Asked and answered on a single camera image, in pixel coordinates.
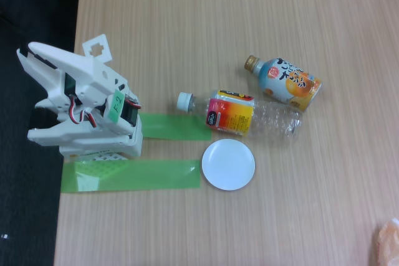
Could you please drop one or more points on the small white round plate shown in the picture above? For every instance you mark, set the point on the small white round plate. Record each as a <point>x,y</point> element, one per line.
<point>228,164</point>

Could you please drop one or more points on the green paper label F-2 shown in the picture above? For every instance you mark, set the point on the green paper label F-2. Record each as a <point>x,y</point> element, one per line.
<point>116,105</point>

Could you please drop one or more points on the short green tape strip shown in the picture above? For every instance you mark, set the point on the short green tape strip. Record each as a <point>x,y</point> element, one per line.
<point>177,127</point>

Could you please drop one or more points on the orange juice bottle can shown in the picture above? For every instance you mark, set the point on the orange juice bottle can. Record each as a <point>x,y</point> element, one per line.
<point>286,83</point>

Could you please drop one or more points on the long green tape strip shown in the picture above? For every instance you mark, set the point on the long green tape strip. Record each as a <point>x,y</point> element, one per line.
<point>149,175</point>

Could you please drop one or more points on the orange plastic bag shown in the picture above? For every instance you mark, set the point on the orange plastic bag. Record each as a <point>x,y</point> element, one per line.
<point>388,244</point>

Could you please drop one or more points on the clear plastic bottle white cap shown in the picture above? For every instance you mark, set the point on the clear plastic bottle white cap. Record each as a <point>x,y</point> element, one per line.
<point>230,115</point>

